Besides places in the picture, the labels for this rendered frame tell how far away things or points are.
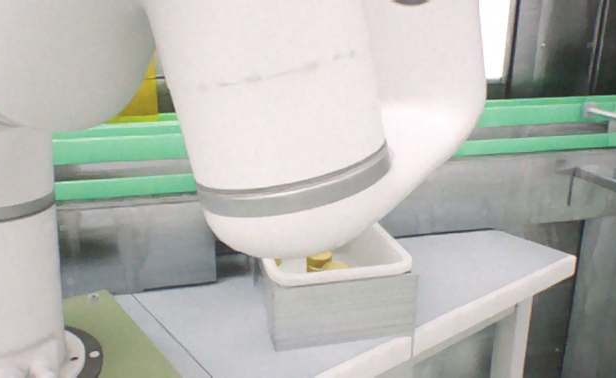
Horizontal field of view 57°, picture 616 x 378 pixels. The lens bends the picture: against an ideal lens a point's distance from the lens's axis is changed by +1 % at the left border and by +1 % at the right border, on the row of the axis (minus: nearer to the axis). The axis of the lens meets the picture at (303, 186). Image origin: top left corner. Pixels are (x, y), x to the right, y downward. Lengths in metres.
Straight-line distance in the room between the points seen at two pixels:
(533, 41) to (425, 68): 0.97
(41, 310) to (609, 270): 1.17
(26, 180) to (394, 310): 0.42
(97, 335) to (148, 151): 0.26
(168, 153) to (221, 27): 0.57
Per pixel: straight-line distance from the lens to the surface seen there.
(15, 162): 0.46
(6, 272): 0.48
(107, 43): 0.24
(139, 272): 0.80
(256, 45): 0.19
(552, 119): 1.07
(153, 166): 0.77
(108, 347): 0.59
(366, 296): 0.66
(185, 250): 0.79
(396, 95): 0.29
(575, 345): 1.55
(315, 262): 0.73
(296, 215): 0.21
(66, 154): 0.77
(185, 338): 0.70
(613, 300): 1.42
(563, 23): 1.31
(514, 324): 1.00
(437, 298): 0.79
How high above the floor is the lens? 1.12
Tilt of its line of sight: 17 degrees down
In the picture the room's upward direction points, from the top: straight up
